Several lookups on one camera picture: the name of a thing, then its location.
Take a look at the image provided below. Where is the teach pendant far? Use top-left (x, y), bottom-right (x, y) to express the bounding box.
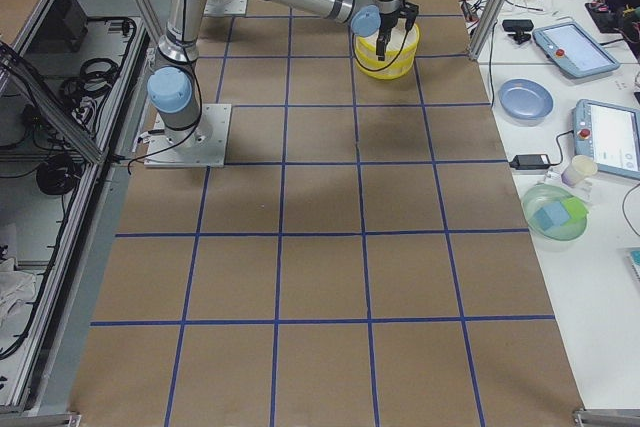
top-left (531, 21), bottom-right (620, 79)

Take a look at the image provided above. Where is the green bowl with blocks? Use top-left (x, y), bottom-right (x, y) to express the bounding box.
top-left (522, 184), bottom-right (589, 241)

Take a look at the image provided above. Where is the paper cup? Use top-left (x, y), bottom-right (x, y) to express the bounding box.
top-left (561, 155), bottom-right (598, 187)

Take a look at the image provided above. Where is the black power adapter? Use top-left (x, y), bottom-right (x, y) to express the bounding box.
top-left (509, 154), bottom-right (552, 171)

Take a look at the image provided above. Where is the blue plate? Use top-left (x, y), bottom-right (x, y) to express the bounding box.
top-left (498, 78), bottom-right (554, 125)

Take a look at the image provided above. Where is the black webcam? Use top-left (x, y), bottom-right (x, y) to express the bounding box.
top-left (502, 19), bottom-right (534, 45)

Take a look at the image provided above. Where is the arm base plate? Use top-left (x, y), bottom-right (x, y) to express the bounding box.
top-left (203, 0), bottom-right (248, 18)
top-left (143, 104), bottom-right (232, 168)

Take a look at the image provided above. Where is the teach pendant near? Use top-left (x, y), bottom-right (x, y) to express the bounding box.
top-left (572, 99), bottom-right (639, 180)

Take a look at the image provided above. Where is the teach pendant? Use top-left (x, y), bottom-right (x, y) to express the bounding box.
top-left (572, 99), bottom-right (639, 180)
top-left (531, 21), bottom-right (620, 79)

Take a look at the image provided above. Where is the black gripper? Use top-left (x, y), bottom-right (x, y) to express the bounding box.
top-left (375, 0), bottom-right (419, 60)

